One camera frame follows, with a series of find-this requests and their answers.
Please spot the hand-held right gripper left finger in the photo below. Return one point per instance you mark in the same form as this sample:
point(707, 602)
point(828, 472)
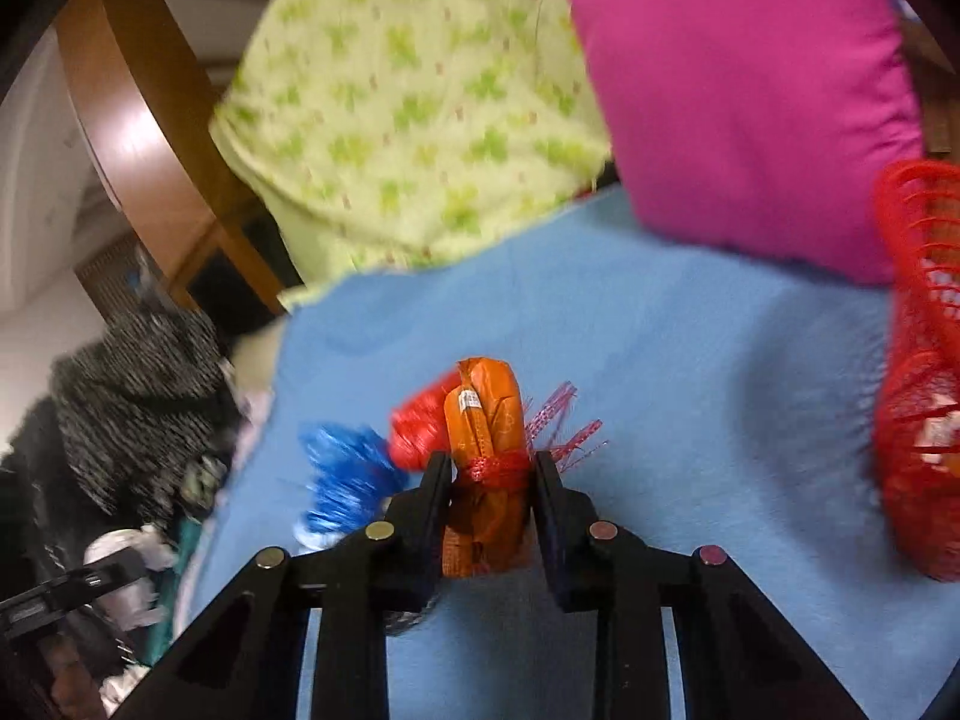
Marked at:
point(424, 532)

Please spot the magenta pillow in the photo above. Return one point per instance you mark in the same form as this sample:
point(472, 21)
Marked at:
point(735, 90)

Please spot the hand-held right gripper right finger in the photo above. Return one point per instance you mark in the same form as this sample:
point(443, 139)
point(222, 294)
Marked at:
point(562, 540)

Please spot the red mesh netting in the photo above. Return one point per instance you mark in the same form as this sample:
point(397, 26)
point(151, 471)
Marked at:
point(559, 409)

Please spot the orange snack packet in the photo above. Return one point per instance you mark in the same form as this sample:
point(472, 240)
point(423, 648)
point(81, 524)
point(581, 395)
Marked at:
point(487, 420)

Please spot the cream mattress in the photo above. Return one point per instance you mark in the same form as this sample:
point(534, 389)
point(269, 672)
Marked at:
point(259, 364)

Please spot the red plastic basket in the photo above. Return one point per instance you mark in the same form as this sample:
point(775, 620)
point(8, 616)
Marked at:
point(907, 405)

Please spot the blue blanket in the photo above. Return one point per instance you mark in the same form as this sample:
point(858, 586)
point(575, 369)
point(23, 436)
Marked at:
point(675, 360)

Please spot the black white speckled cloth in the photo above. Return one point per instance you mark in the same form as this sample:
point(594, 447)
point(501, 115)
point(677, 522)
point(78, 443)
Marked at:
point(127, 405)

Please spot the red wrapper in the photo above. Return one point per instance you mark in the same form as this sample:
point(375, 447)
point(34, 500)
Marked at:
point(420, 427)

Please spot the green clover print quilt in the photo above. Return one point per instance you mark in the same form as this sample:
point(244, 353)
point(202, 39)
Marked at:
point(390, 90)

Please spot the white crumpled paper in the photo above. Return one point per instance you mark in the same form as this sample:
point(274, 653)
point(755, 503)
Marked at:
point(941, 431)

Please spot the wooden pillar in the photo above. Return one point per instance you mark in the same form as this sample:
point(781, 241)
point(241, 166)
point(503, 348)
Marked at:
point(142, 127)

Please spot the blue wrapper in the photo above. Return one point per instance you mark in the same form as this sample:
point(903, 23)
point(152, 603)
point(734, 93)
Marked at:
point(345, 472)

